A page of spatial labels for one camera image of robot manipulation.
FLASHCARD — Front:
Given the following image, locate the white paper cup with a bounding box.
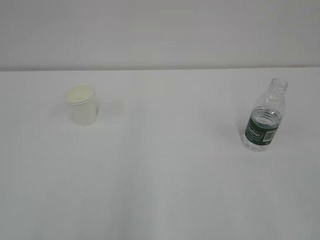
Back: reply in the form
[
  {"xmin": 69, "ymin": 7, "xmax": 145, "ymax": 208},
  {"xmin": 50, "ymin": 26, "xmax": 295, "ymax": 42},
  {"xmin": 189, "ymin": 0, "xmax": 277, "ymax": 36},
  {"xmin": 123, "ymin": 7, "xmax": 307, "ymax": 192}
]
[{"xmin": 64, "ymin": 84, "xmax": 98, "ymax": 127}]

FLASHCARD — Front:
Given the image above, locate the clear bottle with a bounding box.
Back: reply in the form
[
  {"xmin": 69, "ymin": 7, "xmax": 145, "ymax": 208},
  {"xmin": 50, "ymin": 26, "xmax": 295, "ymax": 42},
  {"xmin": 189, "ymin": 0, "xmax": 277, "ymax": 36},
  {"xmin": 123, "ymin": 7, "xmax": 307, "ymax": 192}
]
[{"xmin": 242, "ymin": 77, "xmax": 288, "ymax": 152}]

